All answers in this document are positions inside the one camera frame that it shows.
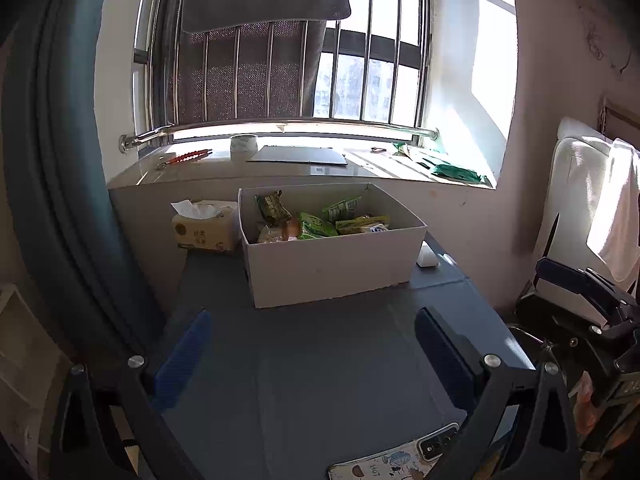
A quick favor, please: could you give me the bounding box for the green white snack packet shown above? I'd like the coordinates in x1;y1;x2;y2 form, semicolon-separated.
321;196;365;223

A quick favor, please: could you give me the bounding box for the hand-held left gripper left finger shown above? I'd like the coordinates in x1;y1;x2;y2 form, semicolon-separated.
50;309;215;480

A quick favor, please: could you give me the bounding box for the steel window railing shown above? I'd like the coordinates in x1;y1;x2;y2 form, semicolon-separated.
119;0;450;153

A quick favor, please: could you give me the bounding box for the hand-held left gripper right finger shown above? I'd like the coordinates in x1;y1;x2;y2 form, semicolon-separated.
414;307;583;480

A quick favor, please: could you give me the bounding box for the white cardboard box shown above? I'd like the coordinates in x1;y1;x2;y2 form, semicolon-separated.
237;182;428;309

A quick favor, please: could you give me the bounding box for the white towel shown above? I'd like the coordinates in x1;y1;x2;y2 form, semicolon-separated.
585;137;640;283

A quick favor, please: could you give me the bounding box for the smartphone with cartoon case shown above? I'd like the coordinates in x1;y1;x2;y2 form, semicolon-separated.
327;422;461;480

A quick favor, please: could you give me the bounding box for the dark mesh cloth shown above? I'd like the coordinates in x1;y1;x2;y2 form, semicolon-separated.
167;20;326;123

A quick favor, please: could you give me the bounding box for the pale plastic bag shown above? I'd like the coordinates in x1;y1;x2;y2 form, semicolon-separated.
391;141;446;168

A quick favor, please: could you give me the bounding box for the dark green snack packet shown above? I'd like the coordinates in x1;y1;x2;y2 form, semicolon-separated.
254;190;293;226

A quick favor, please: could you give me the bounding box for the yellow snack pouch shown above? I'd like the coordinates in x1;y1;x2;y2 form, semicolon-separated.
335;215;391;236

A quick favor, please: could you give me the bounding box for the orange handled tool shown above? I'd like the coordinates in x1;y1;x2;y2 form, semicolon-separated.
155;149;214;170

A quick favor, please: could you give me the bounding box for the person's right hand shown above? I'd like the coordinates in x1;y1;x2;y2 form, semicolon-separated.
572;372;603;436

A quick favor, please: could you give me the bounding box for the dark flat board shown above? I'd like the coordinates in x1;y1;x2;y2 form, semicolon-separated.
246;146;347;166

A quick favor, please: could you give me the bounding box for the bright green snack packet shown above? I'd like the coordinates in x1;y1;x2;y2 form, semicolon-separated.
297;212;340;240

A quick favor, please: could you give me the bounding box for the blue curtain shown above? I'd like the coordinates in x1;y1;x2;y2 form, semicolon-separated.
0;0;166;341

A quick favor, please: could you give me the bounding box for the clear tape roll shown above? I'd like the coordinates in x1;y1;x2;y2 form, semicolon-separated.
230;134;259;156

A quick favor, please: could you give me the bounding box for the white chair with towel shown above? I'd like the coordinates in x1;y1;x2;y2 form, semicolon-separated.
532;117;640;311

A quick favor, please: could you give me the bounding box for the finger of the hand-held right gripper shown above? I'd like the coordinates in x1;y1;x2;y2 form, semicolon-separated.
514;290;608;348
532;256;628;313

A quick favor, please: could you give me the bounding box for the wooden frame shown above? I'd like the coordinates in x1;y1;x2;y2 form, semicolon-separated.
597;97;640;133

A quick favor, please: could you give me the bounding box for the tissue pack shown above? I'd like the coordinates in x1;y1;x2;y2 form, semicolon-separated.
170;199;240;253

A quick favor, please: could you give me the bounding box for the green plastic bag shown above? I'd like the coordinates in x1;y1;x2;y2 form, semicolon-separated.
430;162;483;184

